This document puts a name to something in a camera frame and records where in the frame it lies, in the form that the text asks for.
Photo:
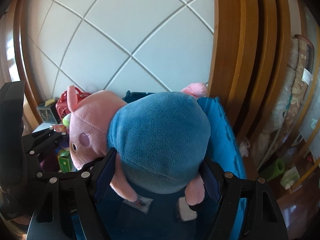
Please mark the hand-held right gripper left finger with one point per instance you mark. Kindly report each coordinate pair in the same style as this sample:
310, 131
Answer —
105, 175

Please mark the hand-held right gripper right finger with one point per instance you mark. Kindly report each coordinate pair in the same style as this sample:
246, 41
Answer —
211, 182

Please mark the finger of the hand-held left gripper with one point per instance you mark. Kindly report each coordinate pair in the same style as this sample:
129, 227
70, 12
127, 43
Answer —
36, 165
42, 140

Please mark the blue plastic crate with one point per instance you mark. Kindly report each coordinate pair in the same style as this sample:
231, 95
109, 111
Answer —
225, 135

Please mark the blue pig plush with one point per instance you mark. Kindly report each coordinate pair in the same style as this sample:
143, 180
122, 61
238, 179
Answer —
160, 135

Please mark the orange snack packet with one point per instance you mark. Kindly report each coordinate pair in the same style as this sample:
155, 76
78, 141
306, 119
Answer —
59, 128

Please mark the dark gift box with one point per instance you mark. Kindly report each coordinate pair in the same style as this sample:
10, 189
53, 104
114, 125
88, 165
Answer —
47, 113

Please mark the tall green medicine box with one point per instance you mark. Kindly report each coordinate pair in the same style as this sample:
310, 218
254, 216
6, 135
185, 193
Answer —
65, 161

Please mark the green plush toy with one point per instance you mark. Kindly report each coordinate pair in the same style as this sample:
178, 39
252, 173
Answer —
66, 120

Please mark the red plastic carry case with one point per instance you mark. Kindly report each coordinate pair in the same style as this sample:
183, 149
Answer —
61, 107

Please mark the small gold box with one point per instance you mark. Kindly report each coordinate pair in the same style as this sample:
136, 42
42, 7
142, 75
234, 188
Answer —
50, 102

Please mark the green plastic item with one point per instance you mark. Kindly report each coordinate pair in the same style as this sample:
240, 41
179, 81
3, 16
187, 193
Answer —
275, 170

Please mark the pale crumpled cloth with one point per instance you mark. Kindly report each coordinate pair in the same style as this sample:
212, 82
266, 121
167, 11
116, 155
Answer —
290, 177

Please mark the rolled patterned quilts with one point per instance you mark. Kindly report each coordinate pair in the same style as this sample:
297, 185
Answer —
285, 100

